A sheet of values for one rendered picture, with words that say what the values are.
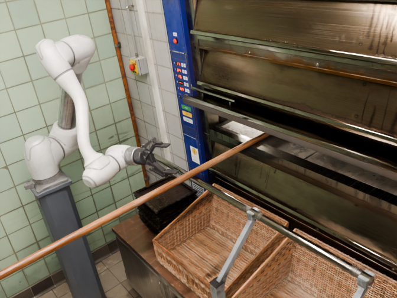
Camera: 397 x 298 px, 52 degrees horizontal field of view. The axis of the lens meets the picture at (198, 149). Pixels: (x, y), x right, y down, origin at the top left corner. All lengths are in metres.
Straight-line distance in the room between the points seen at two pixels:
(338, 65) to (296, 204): 0.72
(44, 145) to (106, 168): 0.53
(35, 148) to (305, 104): 1.42
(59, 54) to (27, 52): 0.65
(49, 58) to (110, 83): 0.94
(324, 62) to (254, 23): 0.36
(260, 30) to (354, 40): 0.43
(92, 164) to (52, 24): 1.08
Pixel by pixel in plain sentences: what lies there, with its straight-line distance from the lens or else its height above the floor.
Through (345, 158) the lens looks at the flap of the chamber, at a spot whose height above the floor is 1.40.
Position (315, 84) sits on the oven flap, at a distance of 1.68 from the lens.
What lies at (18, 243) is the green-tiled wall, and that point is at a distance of 3.07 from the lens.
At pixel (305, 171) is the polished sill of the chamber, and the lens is 1.87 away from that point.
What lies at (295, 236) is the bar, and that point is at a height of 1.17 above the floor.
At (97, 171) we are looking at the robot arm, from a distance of 1.92.
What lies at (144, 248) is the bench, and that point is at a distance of 2.46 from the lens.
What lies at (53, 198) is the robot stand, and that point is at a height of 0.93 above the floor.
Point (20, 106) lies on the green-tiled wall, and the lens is 2.73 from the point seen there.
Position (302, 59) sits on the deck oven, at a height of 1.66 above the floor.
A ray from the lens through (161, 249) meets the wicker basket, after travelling 2.23.
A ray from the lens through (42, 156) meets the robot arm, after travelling 2.36.
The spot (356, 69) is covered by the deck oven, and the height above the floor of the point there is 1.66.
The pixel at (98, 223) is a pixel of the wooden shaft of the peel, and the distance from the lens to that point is 1.67.
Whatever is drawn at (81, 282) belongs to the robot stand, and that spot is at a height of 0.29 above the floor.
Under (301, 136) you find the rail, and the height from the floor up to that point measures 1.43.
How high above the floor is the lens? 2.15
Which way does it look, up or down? 28 degrees down
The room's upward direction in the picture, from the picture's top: 8 degrees counter-clockwise
